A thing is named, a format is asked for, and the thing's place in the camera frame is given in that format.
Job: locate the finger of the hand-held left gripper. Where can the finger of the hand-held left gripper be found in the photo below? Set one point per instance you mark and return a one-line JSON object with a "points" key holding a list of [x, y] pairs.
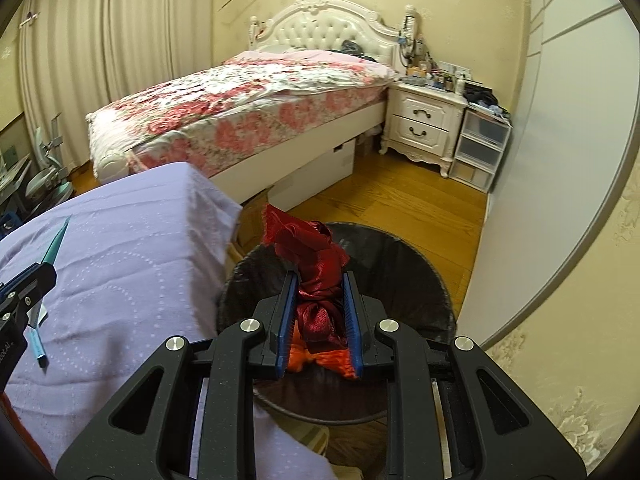
{"points": [[35, 282]]}

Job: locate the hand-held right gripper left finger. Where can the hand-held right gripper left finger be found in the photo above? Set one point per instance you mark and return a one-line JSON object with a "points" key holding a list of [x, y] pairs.
{"points": [[280, 320]]}

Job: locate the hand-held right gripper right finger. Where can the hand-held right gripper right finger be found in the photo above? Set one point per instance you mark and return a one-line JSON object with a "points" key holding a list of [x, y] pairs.
{"points": [[352, 325]]}

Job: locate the orange packet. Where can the orange packet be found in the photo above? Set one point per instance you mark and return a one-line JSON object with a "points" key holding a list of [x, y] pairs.
{"points": [[296, 355]]}

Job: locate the teal pointed wrapper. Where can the teal pointed wrapper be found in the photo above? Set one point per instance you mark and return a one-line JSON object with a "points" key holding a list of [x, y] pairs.
{"points": [[55, 242]]}

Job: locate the dark red ribbon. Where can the dark red ribbon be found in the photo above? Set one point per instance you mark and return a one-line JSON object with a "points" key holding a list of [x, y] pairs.
{"points": [[310, 260]]}

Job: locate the black trash bin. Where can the black trash bin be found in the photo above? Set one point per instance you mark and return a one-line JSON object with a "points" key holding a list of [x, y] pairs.
{"points": [[400, 270]]}

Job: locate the light blue pen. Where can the light blue pen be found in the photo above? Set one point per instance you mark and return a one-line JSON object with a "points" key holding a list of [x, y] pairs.
{"points": [[37, 347]]}

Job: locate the purple tablecloth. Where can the purple tablecloth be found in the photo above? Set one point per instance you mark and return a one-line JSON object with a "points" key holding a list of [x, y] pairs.
{"points": [[125, 260]]}

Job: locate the grey-blue desk chair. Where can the grey-blue desk chair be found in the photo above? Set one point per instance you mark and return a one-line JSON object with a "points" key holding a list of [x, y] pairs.
{"points": [[45, 180]]}

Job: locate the cluttered study desk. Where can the cluttered study desk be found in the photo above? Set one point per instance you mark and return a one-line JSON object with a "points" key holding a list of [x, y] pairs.
{"points": [[12, 170]]}

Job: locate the white storage box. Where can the white storage box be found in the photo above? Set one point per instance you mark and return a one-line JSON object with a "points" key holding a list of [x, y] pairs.
{"points": [[320, 170]]}

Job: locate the clear plastic drawer unit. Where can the clear plastic drawer unit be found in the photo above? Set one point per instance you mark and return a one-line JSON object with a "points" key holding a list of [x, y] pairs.
{"points": [[475, 150]]}

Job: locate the white nightstand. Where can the white nightstand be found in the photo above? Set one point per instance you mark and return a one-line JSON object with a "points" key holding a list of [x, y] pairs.
{"points": [[420, 120]]}

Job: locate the beige curtain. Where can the beige curtain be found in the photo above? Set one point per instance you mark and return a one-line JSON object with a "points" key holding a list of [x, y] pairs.
{"points": [[160, 20], [65, 60]]}

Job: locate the floral pink blanket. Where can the floral pink blanket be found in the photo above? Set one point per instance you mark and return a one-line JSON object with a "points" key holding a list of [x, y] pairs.
{"points": [[225, 95]]}

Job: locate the cluster of toiletry bottles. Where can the cluster of toiletry bottles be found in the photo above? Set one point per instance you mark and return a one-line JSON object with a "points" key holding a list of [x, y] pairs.
{"points": [[435, 77]]}

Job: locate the dark cloth pile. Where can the dark cloth pile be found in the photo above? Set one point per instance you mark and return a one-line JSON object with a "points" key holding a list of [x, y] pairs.
{"points": [[480, 95]]}

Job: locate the white wardrobe door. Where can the white wardrobe door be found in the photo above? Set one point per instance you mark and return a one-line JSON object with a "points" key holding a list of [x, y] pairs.
{"points": [[560, 160]]}

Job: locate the dark bag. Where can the dark bag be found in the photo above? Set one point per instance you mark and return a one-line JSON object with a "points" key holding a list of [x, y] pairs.
{"points": [[352, 46]]}

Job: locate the white tufted bed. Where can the white tufted bed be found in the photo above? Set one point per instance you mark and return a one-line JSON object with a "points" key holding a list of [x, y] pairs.
{"points": [[325, 25]]}

